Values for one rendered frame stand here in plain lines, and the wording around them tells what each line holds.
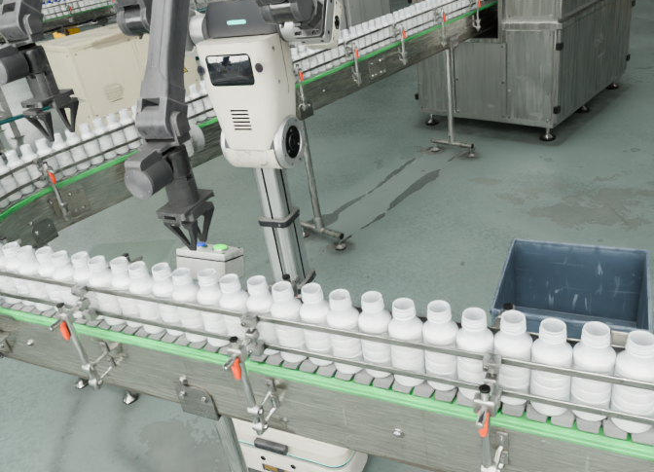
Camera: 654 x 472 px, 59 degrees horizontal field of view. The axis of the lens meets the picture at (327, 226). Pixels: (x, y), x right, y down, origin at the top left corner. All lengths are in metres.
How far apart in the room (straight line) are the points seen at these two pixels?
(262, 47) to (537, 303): 1.01
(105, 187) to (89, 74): 2.51
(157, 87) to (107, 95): 4.02
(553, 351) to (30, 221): 1.96
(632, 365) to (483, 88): 3.99
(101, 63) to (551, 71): 3.40
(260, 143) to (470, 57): 3.30
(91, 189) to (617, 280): 1.93
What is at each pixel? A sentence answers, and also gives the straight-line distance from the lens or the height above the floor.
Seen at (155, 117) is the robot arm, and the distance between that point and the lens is 1.04.
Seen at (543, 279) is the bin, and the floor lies 0.83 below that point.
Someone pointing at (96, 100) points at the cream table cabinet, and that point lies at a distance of 5.02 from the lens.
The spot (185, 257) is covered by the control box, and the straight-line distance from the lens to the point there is 1.39.
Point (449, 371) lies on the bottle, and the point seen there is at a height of 1.05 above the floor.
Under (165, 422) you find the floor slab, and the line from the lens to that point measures 2.64.
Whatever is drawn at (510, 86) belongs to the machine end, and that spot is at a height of 0.42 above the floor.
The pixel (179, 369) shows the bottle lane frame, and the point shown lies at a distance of 1.34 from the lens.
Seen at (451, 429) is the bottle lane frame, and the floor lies 0.95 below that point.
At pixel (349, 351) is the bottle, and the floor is 1.06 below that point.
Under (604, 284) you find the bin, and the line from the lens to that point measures 1.62.
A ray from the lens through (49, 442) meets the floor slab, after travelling 2.83.
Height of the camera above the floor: 1.76
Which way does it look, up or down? 28 degrees down
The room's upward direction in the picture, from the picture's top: 10 degrees counter-clockwise
